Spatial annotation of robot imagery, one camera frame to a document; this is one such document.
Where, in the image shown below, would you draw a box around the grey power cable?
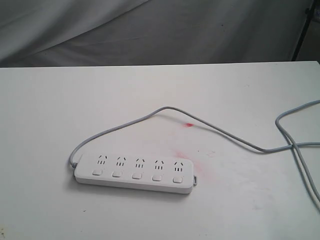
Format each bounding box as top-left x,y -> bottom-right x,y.
68,99 -> 320,208

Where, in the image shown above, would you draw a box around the black tripod stand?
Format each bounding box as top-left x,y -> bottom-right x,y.
290,0 -> 317,62

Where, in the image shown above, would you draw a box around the white five-outlet power strip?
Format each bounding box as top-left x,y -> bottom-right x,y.
74,153 -> 197,194

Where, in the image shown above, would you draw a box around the grey backdrop cloth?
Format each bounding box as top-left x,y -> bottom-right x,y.
0,0 -> 315,67

